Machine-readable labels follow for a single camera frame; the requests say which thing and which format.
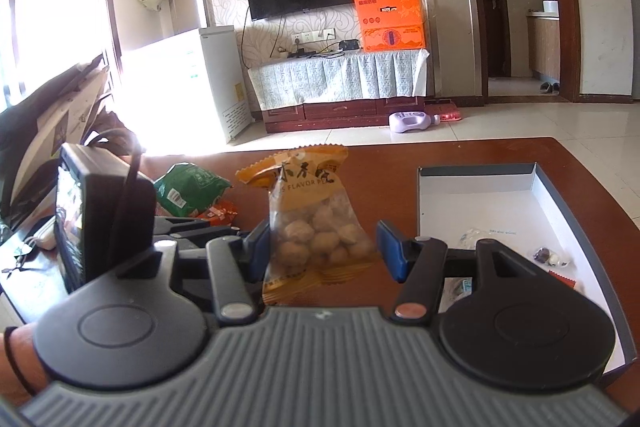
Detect green snack bag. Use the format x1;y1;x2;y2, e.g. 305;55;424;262
152;162;233;219

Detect white wall socket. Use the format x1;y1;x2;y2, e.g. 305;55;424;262
291;28;335;45

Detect red floor item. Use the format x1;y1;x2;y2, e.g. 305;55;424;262
425;103;463;122

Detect orange-red snack packet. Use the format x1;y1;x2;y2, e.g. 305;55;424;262
200;199;240;228

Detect yellow bag of round snacks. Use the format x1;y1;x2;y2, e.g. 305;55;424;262
235;144;381;308

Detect wooden television cabinet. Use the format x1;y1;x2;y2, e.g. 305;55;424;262
262;96;428;134

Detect grey refrigerator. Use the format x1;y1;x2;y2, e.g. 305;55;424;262
625;0;640;100

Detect black white leaning board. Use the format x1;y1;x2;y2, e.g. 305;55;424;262
0;62;112;228

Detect white candy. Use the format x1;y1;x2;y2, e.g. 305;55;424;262
457;227;496;250

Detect white chest freezer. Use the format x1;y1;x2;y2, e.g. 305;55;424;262
122;26;252;145

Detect purple bottle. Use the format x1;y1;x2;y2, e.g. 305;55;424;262
389;110;442;134

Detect black wrist band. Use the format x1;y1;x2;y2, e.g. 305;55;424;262
4;327;36;397

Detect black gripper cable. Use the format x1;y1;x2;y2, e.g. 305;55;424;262
112;142;145;278

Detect grey box with white interior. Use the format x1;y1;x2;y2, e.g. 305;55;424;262
416;162;640;390

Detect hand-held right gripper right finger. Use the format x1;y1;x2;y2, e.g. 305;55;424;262
377;219;533;327

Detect wooden kitchen counter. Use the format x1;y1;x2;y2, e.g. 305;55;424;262
526;9;562;80

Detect orange gift box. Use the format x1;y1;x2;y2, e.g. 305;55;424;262
353;0;427;52

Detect dark candy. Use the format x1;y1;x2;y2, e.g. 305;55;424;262
532;247;571;269

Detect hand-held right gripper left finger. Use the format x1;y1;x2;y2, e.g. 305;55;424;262
116;219;271;327

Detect wooden door frame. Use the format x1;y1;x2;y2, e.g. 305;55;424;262
459;0;587;108

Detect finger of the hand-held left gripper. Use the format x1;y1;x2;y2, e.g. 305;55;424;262
172;233;251;254
154;217;241;238

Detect orange wafer bar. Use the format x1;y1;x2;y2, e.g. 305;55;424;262
547;272;578;293

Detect pale patterned tablecloth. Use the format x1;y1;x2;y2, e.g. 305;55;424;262
247;48;431;112

